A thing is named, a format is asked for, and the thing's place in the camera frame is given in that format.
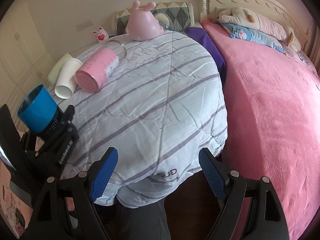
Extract blue metal cup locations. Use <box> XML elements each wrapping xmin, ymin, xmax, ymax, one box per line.
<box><xmin>17</xmin><ymin>85</ymin><xmax>63</xmax><ymax>141</ymax></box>

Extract white paper cup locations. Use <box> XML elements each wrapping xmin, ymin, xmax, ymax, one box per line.
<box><xmin>54</xmin><ymin>58</ymin><xmax>82</xmax><ymax>99</ymax></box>

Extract cream wardrobe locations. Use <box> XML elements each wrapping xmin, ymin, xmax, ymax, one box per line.
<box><xmin>1</xmin><ymin>0</ymin><xmax>55</xmax><ymax>131</ymax></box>

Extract small pink plush toy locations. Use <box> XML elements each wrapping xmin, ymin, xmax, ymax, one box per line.
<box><xmin>92</xmin><ymin>27</ymin><xmax>109</xmax><ymax>43</ymax></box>

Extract striped light blue quilt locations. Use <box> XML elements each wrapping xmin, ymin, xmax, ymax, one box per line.
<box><xmin>57</xmin><ymin>31</ymin><xmax>227</xmax><ymax>209</ymax></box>

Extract pink fleece blanket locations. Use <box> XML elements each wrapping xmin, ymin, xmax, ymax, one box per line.
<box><xmin>203</xmin><ymin>21</ymin><xmax>319</xmax><ymax>239</ymax></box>

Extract pink rabbit toy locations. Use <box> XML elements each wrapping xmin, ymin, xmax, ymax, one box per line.
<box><xmin>126</xmin><ymin>1</ymin><xmax>164</xmax><ymax>41</ymax></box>

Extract grey plush cushion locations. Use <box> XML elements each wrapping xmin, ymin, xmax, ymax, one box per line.
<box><xmin>155</xmin><ymin>13</ymin><xmax>174</xmax><ymax>31</ymax></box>

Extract patchwork triangle pillow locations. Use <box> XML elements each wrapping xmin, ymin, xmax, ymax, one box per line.
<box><xmin>112</xmin><ymin>2</ymin><xmax>195</xmax><ymax>35</ymax></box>

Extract purple bed sheet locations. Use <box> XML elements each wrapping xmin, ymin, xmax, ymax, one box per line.
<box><xmin>185</xmin><ymin>27</ymin><xmax>227</xmax><ymax>85</ymax></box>

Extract light blue cartoon pillow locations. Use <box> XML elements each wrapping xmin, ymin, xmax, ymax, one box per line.
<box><xmin>221</xmin><ymin>23</ymin><xmax>286</xmax><ymax>54</ymax></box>

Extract cream wooden headboard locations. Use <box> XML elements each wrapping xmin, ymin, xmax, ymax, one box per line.
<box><xmin>199</xmin><ymin>0</ymin><xmax>319</xmax><ymax>69</ymax></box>

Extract long white plush dog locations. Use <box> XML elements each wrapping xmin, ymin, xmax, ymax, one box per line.
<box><xmin>218</xmin><ymin>7</ymin><xmax>302</xmax><ymax>52</ymax></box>

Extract pink cup with handle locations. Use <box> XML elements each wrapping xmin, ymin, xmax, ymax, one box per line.
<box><xmin>74</xmin><ymin>40</ymin><xmax>127</xmax><ymax>93</ymax></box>

